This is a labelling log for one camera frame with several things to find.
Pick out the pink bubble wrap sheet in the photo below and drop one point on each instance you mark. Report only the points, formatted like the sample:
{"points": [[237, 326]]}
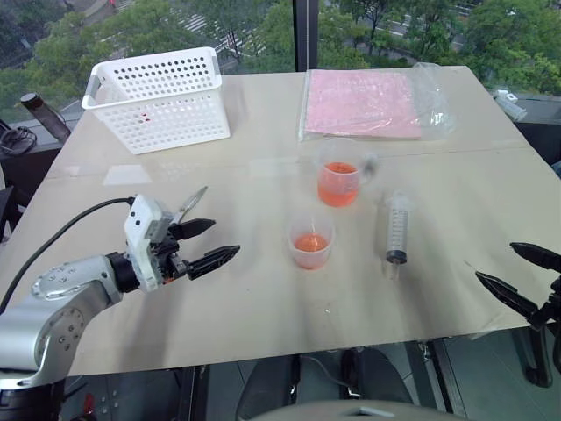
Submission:
{"points": [[359, 105]]}

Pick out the black upright post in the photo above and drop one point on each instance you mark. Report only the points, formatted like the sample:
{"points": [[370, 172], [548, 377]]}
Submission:
{"points": [[539, 359]]}

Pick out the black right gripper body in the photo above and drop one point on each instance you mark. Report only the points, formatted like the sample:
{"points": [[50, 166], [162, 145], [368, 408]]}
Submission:
{"points": [[552, 307]]}

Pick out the small clear plastic spoon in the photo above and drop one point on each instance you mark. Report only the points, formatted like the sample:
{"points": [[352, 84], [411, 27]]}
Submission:
{"points": [[196, 198]]}

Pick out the small clear plastic cup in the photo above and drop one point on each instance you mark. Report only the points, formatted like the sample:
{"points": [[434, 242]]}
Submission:
{"points": [[311, 250]]}

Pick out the black table leg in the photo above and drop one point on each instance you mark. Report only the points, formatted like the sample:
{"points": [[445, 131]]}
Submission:
{"points": [[442, 377], [190, 394]]}

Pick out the dark window frame post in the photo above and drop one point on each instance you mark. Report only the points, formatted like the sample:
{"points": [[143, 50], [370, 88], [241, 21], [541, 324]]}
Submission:
{"points": [[306, 35]]}

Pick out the pink sheets in plastic bag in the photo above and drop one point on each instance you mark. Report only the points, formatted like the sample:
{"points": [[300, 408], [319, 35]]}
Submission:
{"points": [[434, 109]]}

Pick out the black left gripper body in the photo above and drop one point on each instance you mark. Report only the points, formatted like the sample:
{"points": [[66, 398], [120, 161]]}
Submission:
{"points": [[168, 259]]}

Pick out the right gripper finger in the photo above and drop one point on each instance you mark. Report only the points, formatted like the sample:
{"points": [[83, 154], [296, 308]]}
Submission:
{"points": [[541, 258], [508, 294]]}

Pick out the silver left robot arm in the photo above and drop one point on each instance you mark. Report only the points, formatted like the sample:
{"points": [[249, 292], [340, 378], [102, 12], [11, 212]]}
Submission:
{"points": [[52, 307]]}

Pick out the white small device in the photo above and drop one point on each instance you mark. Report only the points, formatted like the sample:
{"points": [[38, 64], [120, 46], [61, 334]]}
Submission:
{"points": [[510, 105]]}

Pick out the dark water bottle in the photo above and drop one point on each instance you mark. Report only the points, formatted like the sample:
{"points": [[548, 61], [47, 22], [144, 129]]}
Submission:
{"points": [[48, 118]]}

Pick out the dark side desk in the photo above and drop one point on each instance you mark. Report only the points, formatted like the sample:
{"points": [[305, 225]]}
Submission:
{"points": [[30, 171]]}

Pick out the white perforated plastic basket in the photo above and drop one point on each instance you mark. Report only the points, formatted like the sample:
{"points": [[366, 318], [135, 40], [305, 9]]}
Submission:
{"points": [[175, 121]]}

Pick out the clear plastic syringe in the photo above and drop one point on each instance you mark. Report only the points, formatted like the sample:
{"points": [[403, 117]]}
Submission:
{"points": [[396, 228]]}

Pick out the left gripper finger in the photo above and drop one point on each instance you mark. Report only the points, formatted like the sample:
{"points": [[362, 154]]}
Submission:
{"points": [[212, 262], [197, 227]]}

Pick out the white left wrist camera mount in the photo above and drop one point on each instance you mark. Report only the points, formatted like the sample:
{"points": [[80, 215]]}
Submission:
{"points": [[142, 245]]}

